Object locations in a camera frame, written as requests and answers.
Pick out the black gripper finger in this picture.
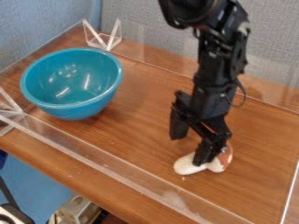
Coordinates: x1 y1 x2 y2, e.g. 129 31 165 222
169 99 189 140
192 134 229 166

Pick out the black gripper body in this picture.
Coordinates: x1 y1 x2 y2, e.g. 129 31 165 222
175 76 238 138

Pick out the white brown toy mushroom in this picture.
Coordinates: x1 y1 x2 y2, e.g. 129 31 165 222
172 143 232 175

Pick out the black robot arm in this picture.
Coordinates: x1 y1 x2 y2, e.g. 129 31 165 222
157 0 251 166

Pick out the blue bowl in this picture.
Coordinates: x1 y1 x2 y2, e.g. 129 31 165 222
20 47 124 120

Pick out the back clear acrylic barrier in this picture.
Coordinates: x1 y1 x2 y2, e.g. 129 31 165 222
99 17 299 114

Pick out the clear acrylic barrier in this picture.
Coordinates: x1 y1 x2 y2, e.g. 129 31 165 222
99 17 299 114
280 168 299 224
0 87 255 224

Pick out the front clear acrylic barrier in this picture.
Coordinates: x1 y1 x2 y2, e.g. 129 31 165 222
0 87 255 224

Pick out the right clear acrylic barrier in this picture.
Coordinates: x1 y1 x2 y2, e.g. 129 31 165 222
280 168 299 224

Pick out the black chair part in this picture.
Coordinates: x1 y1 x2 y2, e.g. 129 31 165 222
0 177 35 224

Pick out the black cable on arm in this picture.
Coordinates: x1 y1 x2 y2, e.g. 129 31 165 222
228 78 248 109

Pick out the clear acrylic corner bracket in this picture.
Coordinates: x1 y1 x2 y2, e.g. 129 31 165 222
81 19 123 52

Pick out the grey metal bracket under table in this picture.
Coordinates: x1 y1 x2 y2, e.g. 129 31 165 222
47 195 103 224

